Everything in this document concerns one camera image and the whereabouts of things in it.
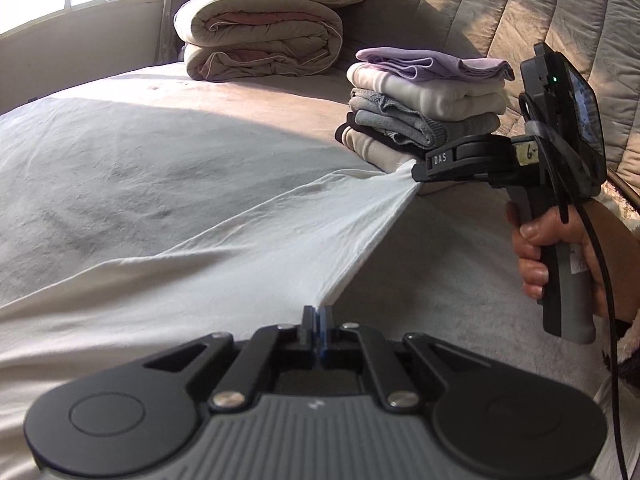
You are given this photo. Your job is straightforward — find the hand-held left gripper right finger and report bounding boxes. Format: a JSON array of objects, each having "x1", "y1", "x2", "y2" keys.
[{"x1": 320, "y1": 305, "x2": 493, "y2": 415}]

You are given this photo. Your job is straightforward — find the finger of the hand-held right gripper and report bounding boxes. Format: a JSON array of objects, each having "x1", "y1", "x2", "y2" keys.
[{"x1": 412, "y1": 135, "x2": 518, "y2": 183}]

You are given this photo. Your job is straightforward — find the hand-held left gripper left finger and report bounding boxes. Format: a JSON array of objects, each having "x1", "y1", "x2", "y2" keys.
[{"x1": 142, "y1": 305, "x2": 317, "y2": 413}]

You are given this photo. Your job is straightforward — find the white pants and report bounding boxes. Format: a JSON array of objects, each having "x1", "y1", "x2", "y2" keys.
[{"x1": 0, "y1": 100, "x2": 420, "y2": 480}]

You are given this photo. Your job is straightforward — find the person's right hand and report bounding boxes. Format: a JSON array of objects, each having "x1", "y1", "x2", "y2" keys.
[{"x1": 505, "y1": 200, "x2": 617, "y2": 319}]

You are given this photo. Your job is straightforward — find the folded grey garment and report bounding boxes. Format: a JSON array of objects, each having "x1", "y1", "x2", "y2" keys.
[{"x1": 348, "y1": 88, "x2": 501, "y2": 150}]

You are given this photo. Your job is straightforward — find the folded purple garment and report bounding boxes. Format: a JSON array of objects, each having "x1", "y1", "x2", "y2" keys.
[{"x1": 356, "y1": 47, "x2": 515, "y2": 82}]

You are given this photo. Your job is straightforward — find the grey bed cover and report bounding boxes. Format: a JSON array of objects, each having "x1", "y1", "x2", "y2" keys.
[{"x1": 0, "y1": 60, "x2": 640, "y2": 480}]

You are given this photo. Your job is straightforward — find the folded black garment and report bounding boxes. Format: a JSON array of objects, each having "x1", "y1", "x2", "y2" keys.
[{"x1": 335, "y1": 112, "x2": 383, "y2": 151}]

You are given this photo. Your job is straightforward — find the folded beige pink quilt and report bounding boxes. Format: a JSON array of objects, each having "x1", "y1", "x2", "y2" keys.
[{"x1": 174, "y1": 0, "x2": 346, "y2": 83}]

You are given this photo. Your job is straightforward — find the grey patterned curtain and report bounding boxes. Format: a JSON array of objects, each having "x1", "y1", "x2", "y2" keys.
[{"x1": 159, "y1": 0, "x2": 188, "y2": 63}]

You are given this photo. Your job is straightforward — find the black cable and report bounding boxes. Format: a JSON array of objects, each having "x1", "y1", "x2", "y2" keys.
[{"x1": 537, "y1": 105, "x2": 630, "y2": 480}]

